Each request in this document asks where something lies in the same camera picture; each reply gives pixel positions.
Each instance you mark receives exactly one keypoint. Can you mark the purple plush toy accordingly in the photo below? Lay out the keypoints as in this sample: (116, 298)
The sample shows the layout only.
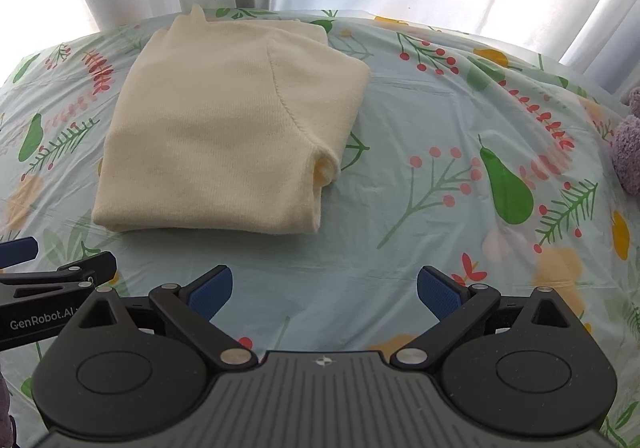
(629, 147)

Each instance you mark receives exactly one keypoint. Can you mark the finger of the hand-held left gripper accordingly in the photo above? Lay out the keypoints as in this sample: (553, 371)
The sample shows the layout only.
(17, 249)
(95, 264)

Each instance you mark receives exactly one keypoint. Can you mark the floral print bed sheet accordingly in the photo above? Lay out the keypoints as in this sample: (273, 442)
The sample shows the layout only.
(400, 177)

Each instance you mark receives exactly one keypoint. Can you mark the cream knit sweater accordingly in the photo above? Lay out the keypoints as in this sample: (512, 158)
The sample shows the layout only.
(215, 127)

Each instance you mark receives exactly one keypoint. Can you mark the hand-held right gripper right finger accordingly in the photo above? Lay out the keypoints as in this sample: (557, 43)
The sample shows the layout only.
(440, 295)

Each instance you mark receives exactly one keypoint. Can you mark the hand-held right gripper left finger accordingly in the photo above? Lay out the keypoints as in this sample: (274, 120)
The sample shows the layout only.
(212, 294)

